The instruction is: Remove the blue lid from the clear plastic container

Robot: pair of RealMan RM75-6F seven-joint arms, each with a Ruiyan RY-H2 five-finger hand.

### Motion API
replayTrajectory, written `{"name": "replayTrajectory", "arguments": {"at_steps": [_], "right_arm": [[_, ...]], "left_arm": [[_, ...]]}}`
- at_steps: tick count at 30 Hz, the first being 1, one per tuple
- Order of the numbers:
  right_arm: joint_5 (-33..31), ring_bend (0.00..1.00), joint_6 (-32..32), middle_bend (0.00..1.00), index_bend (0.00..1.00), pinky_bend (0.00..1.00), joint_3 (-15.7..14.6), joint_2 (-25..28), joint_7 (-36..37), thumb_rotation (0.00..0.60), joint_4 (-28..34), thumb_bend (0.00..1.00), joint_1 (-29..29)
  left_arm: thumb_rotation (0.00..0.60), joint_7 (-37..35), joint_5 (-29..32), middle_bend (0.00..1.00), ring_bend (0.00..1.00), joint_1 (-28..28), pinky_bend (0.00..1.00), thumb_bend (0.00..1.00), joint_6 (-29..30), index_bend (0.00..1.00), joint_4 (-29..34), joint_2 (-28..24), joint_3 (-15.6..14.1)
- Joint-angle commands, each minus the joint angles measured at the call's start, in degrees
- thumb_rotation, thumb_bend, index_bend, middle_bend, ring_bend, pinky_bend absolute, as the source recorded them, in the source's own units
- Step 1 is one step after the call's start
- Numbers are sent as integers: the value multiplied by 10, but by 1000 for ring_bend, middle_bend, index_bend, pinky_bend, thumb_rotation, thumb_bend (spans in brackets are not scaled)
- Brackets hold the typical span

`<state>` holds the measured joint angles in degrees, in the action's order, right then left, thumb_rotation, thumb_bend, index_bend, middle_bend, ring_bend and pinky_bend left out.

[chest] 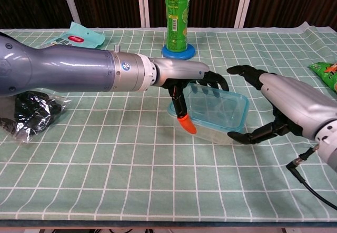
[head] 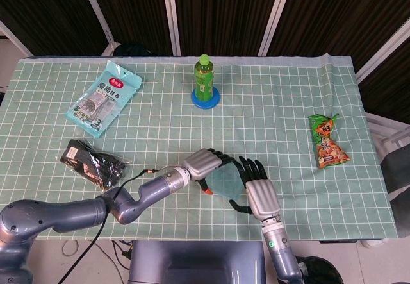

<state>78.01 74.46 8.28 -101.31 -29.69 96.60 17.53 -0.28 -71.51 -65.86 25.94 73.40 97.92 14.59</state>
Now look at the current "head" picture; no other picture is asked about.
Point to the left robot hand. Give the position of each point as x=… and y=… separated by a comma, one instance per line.
x=203, y=163

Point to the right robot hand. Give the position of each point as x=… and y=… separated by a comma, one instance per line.
x=262, y=197

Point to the blue container lid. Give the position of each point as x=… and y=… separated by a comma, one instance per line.
x=225, y=183

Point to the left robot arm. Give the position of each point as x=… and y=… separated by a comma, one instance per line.
x=73, y=212

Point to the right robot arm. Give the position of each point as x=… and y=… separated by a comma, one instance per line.
x=282, y=252

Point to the green checked tablecloth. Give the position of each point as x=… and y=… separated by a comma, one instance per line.
x=192, y=130

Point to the blue round coaster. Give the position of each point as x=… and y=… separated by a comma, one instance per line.
x=197, y=103

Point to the green snack bag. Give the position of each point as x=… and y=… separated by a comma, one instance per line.
x=326, y=143

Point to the green tea bottle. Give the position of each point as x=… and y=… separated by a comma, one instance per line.
x=204, y=79

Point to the grey robot torso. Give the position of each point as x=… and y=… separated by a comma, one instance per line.
x=195, y=261

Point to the black waste bin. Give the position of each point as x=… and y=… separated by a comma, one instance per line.
x=320, y=271

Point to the black item in clear bag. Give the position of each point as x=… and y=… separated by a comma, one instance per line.
x=96, y=165

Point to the light blue cloth package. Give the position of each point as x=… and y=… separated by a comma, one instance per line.
x=102, y=101

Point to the black object behind table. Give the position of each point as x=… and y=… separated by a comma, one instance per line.
x=133, y=49

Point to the grey chair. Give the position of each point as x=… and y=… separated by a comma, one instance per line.
x=397, y=168

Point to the dark folding partition screen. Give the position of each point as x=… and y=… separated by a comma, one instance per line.
x=224, y=11

